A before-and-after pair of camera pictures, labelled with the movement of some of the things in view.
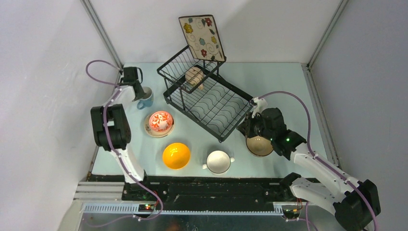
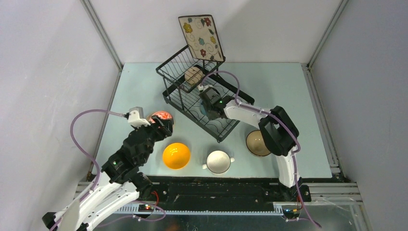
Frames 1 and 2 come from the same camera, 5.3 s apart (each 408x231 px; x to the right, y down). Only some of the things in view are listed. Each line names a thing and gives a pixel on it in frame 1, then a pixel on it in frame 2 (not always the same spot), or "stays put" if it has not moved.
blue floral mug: x=147 y=100 to x=203 y=109
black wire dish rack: x=211 y=102 stays put
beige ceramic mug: x=195 y=76 stays put
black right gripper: x=245 y=128 to x=210 y=116
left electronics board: x=146 y=208 stays put
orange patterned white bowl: x=161 y=121 stays put
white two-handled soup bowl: x=218 y=162 stays put
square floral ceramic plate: x=201 y=33 stays put
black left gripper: x=141 y=94 to x=165 y=129
